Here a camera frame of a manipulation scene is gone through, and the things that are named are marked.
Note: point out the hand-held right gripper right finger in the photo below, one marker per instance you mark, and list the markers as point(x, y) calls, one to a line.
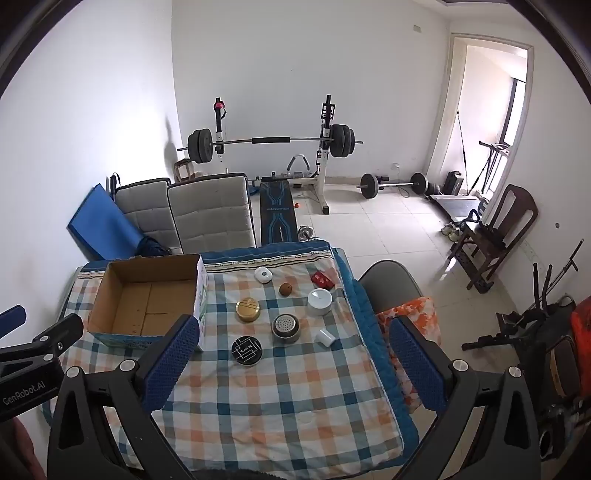
point(414, 364)

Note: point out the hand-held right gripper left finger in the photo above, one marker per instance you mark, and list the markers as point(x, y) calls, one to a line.
point(171, 364)

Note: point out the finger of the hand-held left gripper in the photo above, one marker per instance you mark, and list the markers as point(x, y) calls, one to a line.
point(51, 338)
point(11, 316)

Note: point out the cardboard box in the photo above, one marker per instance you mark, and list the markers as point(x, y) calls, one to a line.
point(138, 300)

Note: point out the black round tin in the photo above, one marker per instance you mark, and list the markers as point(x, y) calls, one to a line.
point(246, 350)

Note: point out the gold round tin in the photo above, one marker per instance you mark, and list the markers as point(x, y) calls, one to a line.
point(248, 310)

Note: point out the white round jar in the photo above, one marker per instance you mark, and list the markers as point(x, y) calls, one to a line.
point(320, 302)

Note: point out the metal strainer cup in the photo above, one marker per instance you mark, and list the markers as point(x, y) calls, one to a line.
point(285, 328)

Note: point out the small red box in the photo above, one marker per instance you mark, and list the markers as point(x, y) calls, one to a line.
point(322, 279)

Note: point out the white earbud case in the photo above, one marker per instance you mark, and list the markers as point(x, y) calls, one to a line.
point(262, 275)

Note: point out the person's left forearm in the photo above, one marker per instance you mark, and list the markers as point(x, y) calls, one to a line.
point(14, 445)

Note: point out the grey plastic chair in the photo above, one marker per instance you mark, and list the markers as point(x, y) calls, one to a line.
point(390, 284)

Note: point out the small white cylinder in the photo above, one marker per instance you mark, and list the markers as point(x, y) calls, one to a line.
point(324, 337)

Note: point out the dark blue knit cloth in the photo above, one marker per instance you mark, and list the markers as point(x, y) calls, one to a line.
point(150, 247)

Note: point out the checked blanket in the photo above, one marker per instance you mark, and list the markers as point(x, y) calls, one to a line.
point(295, 392)

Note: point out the blue foam mat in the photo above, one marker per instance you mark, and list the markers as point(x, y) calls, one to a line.
point(99, 221)

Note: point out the brown cookie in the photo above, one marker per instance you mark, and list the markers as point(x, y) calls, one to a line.
point(286, 289)

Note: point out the pair of pale shoes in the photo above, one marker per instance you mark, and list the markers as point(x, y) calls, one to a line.
point(451, 231)

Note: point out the brown round case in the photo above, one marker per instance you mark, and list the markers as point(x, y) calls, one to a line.
point(565, 369)

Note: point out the pale quilted cushion panel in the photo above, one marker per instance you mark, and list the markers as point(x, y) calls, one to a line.
point(143, 207)
point(210, 217)

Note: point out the chrome dumbbell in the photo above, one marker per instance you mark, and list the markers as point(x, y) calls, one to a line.
point(305, 233)

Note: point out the red bag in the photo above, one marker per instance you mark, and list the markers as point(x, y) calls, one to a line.
point(581, 327)

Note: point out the dark wooden chair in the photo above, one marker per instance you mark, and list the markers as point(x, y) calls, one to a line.
point(512, 217)

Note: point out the short barbell with black plates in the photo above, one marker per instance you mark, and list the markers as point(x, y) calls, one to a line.
point(369, 185)

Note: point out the black weight bench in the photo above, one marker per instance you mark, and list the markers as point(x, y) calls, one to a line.
point(277, 212)

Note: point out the black box heater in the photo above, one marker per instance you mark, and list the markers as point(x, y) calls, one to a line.
point(455, 182)

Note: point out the long barbell with black plates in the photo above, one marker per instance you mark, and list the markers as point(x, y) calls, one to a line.
point(270, 139)

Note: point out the black metal frame pile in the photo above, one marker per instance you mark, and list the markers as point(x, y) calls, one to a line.
point(531, 332)

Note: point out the white door frame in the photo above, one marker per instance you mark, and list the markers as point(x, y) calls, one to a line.
point(443, 115)

